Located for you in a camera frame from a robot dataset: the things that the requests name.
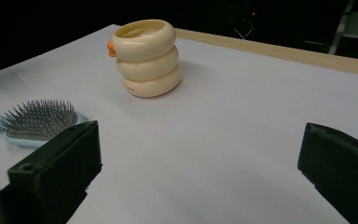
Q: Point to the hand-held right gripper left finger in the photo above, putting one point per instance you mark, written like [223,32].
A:
[56,168]

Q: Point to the light blue hairbrush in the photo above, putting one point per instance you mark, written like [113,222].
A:
[40,124]

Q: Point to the cream ringed duck holder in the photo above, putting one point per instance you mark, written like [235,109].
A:
[149,71]

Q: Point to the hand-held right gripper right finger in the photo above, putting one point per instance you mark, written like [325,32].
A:
[341,165]

